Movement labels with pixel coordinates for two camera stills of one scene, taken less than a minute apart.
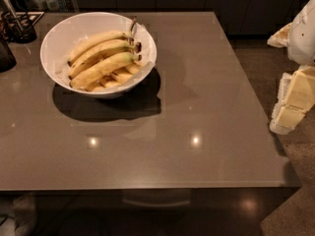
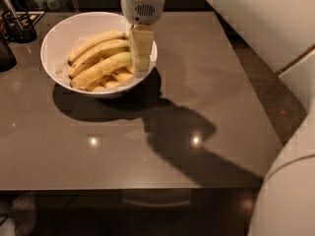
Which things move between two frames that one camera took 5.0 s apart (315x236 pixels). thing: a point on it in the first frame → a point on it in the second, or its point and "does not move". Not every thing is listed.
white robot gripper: [303, 36] → [143, 10]
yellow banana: [103, 68] does not move
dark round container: [7, 59] does not move
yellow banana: [97, 38] does not move
